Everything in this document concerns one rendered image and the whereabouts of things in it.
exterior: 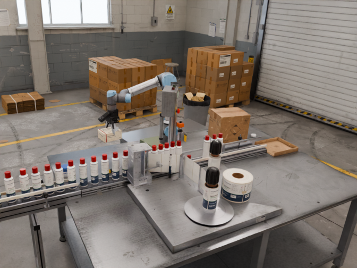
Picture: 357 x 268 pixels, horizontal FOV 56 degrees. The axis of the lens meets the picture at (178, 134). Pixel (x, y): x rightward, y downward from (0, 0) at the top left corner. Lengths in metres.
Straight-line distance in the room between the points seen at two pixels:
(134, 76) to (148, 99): 0.56
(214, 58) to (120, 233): 4.68
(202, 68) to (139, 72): 1.25
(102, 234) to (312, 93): 5.49
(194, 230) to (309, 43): 5.35
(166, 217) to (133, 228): 0.21
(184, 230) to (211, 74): 4.66
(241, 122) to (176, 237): 1.53
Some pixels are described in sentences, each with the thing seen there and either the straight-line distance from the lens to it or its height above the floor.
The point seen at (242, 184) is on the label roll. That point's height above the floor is 1.02.
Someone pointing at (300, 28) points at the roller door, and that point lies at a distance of 6.93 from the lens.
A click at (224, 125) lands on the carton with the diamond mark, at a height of 1.04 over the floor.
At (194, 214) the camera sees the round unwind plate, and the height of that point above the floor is 0.89.
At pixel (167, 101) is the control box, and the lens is 2.38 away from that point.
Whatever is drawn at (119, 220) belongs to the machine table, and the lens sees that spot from 2.11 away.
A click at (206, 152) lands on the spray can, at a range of 2.69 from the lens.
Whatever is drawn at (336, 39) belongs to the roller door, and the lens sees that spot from 6.59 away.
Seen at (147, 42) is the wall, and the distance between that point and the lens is 8.73.
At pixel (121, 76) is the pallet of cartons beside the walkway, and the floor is 0.76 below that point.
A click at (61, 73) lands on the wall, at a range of 7.83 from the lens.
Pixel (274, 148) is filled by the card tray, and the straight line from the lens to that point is 3.23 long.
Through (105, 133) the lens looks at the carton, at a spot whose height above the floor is 1.03.
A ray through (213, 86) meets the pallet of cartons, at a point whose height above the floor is 0.55.
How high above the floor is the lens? 2.11
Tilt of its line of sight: 23 degrees down
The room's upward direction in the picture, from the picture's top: 3 degrees clockwise
